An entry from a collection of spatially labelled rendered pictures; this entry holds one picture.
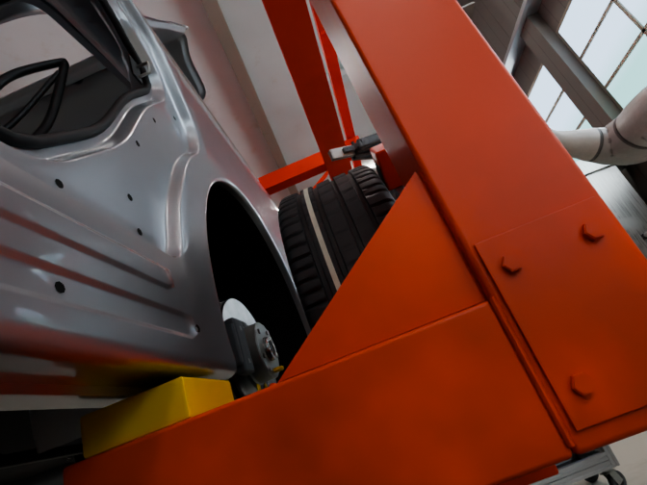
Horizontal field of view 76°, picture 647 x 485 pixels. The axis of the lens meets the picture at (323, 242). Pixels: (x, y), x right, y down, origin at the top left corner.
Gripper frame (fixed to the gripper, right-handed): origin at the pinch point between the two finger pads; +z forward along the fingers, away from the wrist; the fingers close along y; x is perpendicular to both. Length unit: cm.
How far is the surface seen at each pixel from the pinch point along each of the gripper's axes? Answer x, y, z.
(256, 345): -40, 11, 37
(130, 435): -48, -36, 60
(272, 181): 152, 324, -83
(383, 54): -13, -51, 16
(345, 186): -18.2, -20.4, 13.8
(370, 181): -20.0, -23.9, 9.9
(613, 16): 152, 128, -420
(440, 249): -42, -52, 22
